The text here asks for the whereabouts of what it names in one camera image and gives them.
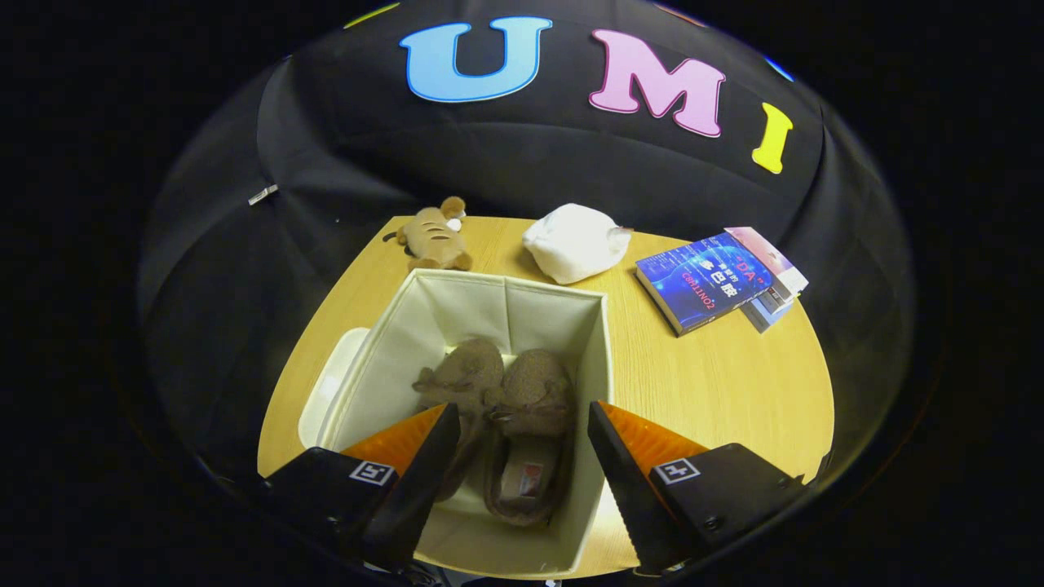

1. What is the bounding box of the brown striped plush toy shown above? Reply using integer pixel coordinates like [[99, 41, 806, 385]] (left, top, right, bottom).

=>
[[383, 196, 474, 272]]

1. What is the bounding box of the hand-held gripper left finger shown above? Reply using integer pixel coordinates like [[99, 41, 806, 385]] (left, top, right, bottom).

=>
[[261, 402, 462, 572]]

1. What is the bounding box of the white plush toy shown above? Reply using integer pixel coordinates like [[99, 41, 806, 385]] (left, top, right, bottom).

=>
[[522, 203, 633, 285]]

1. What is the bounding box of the grey fabric storage box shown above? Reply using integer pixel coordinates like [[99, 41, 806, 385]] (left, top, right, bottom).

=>
[[298, 267, 614, 580]]

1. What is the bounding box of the light blue book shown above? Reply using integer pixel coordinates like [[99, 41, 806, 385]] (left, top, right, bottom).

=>
[[741, 298, 792, 333]]

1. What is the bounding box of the dark blue book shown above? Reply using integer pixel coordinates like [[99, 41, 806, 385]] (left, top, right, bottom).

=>
[[635, 232, 776, 338]]

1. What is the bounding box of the brown fuzzy shoe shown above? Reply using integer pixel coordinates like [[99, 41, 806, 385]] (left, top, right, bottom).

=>
[[481, 349, 576, 527], [412, 338, 507, 502]]

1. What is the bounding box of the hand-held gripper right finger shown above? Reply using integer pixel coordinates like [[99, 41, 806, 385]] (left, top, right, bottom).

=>
[[587, 399, 808, 576]]

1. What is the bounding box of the pink cover book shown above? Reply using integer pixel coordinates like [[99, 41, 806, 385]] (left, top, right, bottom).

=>
[[724, 226, 810, 298]]

